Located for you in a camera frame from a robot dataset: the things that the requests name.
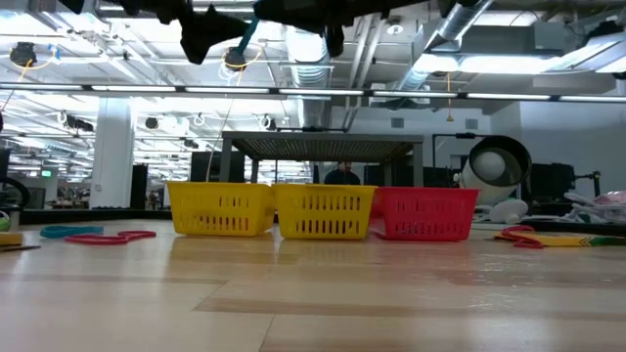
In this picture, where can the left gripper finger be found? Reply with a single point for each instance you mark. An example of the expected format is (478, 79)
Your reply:
(200, 34)
(303, 12)

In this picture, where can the blue rubber band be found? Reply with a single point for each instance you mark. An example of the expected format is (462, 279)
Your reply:
(247, 35)

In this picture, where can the long linear ceiling light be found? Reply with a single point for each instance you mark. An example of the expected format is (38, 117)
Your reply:
(313, 93)

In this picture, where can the black background screen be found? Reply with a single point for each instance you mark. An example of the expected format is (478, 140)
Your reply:
(205, 166)

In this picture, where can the grey perforated metal riser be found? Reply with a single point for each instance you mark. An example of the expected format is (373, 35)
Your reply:
(318, 146)

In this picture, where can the white building column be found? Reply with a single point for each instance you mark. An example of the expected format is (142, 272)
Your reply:
(112, 156)

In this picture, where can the yellow plastic slotted basket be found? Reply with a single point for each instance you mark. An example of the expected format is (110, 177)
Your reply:
(323, 189)
(220, 188)

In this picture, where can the black tall cabinet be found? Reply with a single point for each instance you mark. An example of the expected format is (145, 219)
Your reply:
(138, 186)

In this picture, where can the person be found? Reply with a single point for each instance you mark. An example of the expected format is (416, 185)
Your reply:
(342, 177)

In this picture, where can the red plastic slotted basket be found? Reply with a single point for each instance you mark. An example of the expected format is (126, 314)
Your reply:
(425, 193)

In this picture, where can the thin red rubber band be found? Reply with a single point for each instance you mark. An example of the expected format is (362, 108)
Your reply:
(525, 244)
(98, 240)

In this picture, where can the white spot lamp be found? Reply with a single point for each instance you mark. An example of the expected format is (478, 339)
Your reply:
(489, 166)

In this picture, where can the teal rubber band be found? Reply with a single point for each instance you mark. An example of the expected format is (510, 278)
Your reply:
(54, 232)

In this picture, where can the yellow Crayola crayon box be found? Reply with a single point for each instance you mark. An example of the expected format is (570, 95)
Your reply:
(572, 240)
(10, 239)

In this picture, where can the black background monitor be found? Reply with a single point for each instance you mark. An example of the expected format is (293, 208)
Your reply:
(552, 181)

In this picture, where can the silver ventilation duct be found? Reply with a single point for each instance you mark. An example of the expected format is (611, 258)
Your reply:
(460, 19)
(308, 73)

